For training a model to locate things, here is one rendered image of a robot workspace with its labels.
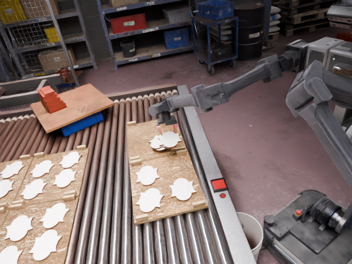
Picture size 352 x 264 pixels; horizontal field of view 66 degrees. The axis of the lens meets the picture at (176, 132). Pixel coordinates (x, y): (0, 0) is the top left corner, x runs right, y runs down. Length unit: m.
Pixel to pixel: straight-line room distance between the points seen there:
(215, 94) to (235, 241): 0.62
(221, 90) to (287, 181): 1.88
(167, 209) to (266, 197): 1.44
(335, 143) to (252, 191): 1.88
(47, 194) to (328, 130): 1.35
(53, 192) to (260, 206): 1.69
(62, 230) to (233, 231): 0.78
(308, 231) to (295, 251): 0.18
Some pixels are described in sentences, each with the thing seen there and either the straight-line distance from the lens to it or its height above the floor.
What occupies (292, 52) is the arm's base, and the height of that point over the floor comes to 1.49.
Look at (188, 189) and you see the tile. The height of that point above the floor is 0.95.
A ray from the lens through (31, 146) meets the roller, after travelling 2.13.
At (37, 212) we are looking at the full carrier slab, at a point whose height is 0.94.
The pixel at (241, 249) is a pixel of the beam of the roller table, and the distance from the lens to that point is 1.22.
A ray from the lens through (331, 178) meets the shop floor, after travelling 2.91.
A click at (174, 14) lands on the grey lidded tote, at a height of 0.79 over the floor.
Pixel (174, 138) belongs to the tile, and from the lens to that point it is 1.51.
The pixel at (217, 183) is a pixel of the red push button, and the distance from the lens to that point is 1.41.
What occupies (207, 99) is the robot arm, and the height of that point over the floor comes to 1.45.
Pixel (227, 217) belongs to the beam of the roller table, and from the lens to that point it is 1.30.
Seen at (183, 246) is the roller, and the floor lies 0.92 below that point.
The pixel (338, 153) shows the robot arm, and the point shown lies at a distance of 0.81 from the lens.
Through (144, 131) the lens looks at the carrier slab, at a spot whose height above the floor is 0.94.
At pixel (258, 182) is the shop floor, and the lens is 2.72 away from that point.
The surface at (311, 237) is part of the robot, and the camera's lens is 2.11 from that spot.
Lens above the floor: 1.96
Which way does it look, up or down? 36 degrees down
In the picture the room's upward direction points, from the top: 8 degrees counter-clockwise
